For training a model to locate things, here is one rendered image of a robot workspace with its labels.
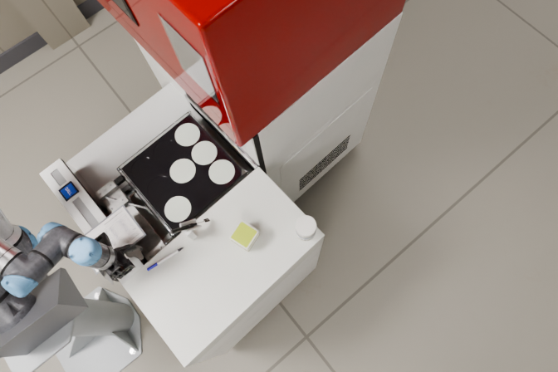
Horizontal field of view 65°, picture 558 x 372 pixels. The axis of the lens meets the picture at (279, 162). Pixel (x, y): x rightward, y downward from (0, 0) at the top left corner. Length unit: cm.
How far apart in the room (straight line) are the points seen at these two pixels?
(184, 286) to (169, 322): 12
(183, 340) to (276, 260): 40
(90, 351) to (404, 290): 170
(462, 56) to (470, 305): 155
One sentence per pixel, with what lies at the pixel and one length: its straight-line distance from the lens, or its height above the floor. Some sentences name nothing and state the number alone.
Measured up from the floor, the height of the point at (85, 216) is 96.
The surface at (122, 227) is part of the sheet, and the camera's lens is 168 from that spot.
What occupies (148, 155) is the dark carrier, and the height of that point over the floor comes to 90.
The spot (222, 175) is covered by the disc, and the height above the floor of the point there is 90.
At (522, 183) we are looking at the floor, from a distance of 292.
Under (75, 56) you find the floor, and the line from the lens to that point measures 338.
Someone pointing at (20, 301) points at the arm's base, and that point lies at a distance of 176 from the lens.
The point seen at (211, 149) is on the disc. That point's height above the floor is 90.
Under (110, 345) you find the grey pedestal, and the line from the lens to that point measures 268.
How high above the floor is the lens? 249
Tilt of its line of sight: 69 degrees down
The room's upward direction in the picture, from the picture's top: 7 degrees counter-clockwise
